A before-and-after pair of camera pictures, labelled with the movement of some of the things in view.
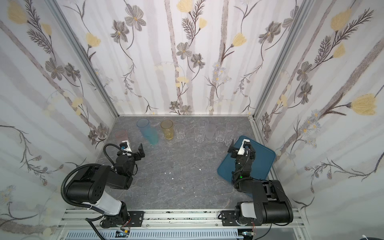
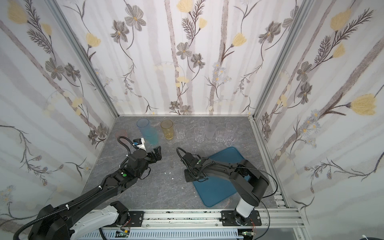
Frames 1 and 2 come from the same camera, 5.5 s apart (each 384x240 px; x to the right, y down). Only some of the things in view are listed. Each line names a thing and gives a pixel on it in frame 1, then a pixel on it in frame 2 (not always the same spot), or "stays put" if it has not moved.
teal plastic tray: x=262 y=165 -> x=215 y=190
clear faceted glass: x=180 y=129 stays put
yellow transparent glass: x=167 y=126 stays put
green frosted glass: x=153 y=138 stays put
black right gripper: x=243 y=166 -> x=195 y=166
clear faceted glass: x=220 y=133 stays put
